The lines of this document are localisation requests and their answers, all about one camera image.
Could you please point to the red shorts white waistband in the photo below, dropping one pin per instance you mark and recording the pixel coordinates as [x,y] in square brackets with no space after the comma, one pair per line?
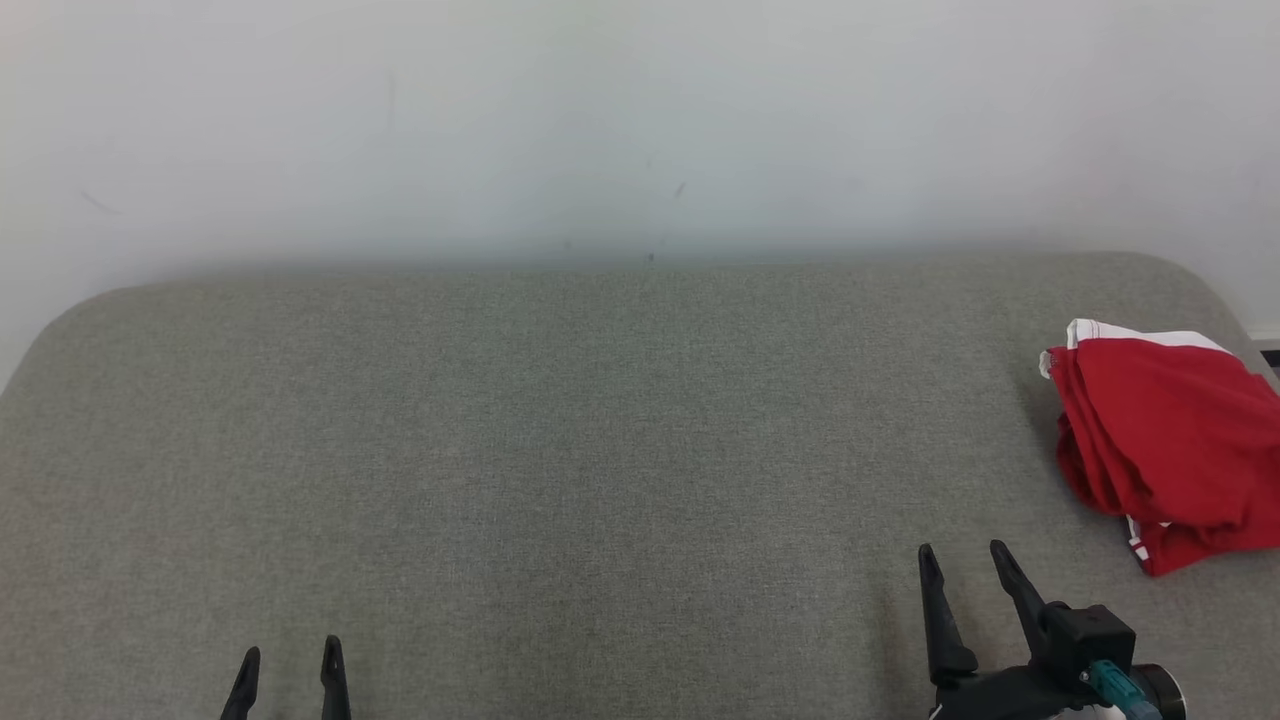
[1170,430]

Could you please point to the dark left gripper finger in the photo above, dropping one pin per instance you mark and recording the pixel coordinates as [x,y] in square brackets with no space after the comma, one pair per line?
[243,690]
[335,685]

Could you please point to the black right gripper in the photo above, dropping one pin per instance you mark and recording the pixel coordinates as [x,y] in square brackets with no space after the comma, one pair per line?
[1000,698]

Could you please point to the red Bulls 23 jersey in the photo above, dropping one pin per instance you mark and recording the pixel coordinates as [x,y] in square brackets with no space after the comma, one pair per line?
[1200,552]

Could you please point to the dark wall baseboard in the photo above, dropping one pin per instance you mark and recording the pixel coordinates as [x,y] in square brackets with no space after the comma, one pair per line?
[1268,350]

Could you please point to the grey fabric sofa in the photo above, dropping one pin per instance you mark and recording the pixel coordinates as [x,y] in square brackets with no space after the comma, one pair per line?
[560,460]

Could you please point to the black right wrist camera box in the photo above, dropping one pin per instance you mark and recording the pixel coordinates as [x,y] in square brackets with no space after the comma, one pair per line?
[1085,635]

